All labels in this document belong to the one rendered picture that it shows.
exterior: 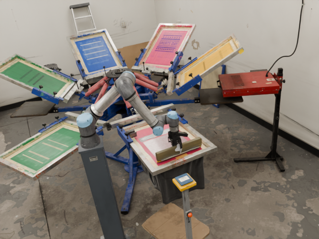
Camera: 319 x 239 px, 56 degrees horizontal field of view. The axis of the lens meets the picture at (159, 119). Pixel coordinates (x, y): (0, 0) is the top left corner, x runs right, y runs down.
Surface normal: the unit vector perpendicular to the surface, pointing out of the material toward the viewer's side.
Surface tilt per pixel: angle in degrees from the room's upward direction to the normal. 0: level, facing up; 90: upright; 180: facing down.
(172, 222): 0
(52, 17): 90
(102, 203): 90
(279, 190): 0
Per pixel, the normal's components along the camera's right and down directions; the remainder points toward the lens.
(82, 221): -0.11, -0.87
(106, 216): 0.22, 0.44
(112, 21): 0.44, 0.39
